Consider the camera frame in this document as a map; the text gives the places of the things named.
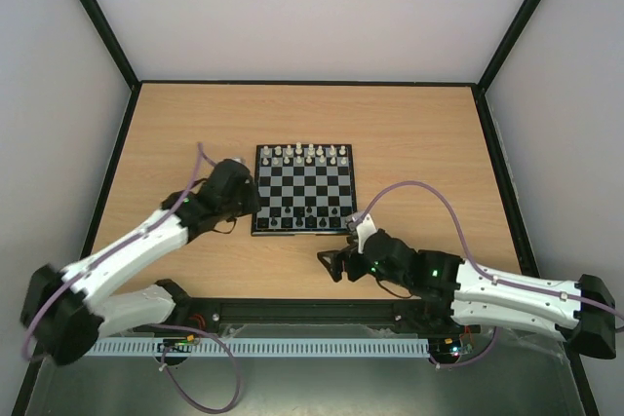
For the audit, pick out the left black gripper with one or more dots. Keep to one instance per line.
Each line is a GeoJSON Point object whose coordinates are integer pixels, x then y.
{"type": "Point", "coordinates": [253, 205]}

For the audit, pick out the right circuit board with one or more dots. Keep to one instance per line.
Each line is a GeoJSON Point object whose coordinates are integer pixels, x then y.
{"type": "Point", "coordinates": [451, 347]}

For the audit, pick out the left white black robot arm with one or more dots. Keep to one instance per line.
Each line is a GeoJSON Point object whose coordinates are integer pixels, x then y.
{"type": "Point", "coordinates": [66, 311]}

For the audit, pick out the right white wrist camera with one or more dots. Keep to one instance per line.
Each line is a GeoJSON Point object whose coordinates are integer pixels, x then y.
{"type": "Point", "coordinates": [360, 227]}

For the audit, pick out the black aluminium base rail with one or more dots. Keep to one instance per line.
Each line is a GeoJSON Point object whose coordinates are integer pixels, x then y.
{"type": "Point", "coordinates": [403, 316]}

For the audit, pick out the black and silver chessboard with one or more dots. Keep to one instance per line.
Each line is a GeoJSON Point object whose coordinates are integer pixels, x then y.
{"type": "Point", "coordinates": [303, 187]}

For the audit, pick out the light blue slotted cable duct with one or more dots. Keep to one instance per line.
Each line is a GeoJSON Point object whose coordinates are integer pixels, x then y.
{"type": "Point", "coordinates": [410, 348]}

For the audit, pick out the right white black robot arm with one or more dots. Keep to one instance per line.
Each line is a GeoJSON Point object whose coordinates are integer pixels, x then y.
{"type": "Point", "coordinates": [578, 313]}

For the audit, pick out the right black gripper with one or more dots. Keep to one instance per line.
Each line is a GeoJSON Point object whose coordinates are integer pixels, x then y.
{"type": "Point", "coordinates": [349, 266]}

